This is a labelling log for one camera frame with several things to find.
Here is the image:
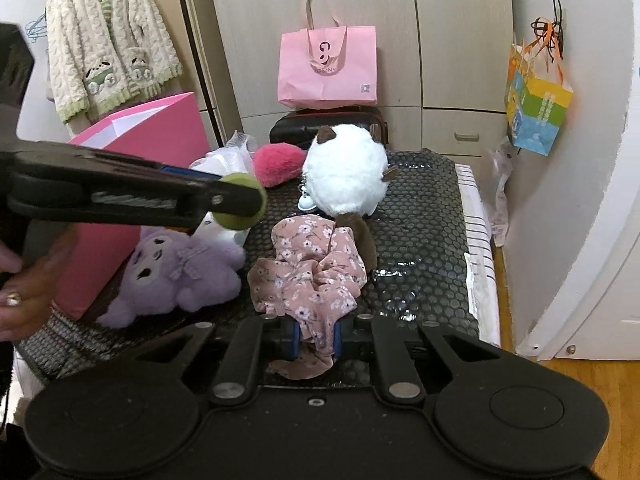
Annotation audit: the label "colourful paper gift bag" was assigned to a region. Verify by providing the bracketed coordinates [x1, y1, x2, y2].
[505, 42, 575, 157]

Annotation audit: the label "person's left hand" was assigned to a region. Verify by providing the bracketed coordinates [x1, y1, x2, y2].
[0, 225, 78, 343]

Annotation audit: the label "pink storage box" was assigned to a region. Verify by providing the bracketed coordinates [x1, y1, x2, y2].
[52, 91, 212, 321]

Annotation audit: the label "olive green round puff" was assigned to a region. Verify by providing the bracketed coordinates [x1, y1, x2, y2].
[212, 172, 269, 232]

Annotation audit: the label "pink floral cloth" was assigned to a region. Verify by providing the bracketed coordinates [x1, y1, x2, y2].
[247, 214, 368, 380]

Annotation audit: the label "black hard suitcase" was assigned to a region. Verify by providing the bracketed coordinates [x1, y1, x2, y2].
[269, 106, 391, 151]

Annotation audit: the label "cream knit cardigan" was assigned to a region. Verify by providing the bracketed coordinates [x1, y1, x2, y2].
[44, 0, 185, 125]

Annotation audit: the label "pink tote bag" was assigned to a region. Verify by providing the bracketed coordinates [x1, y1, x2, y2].
[277, 0, 378, 109]

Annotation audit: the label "white net cloth bundle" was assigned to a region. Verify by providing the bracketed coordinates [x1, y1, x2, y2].
[189, 130, 257, 250]

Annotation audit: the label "beige wardrobe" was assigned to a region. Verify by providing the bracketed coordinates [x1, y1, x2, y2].
[180, 0, 516, 158]

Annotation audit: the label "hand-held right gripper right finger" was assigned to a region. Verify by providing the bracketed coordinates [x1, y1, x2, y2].
[333, 312, 502, 407]

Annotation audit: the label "purple plush toy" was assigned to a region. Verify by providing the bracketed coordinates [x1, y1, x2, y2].
[97, 227, 247, 330]

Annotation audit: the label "orange and black ribbons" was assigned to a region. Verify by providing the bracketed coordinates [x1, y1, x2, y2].
[530, 0, 568, 63]

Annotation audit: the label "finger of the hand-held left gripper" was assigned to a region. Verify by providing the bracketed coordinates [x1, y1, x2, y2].
[15, 141, 223, 183]
[75, 172, 266, 235]

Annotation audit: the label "black honeycomb mat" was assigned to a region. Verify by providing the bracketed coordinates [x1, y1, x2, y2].
[15, 149, 481, 386]

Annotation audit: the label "white crumpled plastic bag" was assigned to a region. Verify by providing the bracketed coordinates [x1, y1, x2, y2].
[487, 140, 516, 248]

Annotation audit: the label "white door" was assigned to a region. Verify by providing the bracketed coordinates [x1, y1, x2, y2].
[515, 50, 640, 361]

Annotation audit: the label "white plush toy brown ears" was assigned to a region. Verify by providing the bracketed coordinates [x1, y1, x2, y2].
[299, 124, 401, 271]

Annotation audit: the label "white striped bed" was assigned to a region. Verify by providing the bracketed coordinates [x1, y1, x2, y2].
[12, 162, 502, 411]

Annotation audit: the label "pink fluffy pouch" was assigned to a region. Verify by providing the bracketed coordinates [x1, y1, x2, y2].
[251, 142, 307, 188]

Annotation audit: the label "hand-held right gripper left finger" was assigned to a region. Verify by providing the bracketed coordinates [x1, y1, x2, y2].
[132, 314, 304, 408]

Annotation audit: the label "black clothes rack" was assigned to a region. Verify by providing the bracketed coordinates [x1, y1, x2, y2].
[172, 0, 236, 147]

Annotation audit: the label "blue wire hangers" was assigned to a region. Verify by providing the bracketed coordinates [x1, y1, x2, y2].
[25, 14, 52, 45]

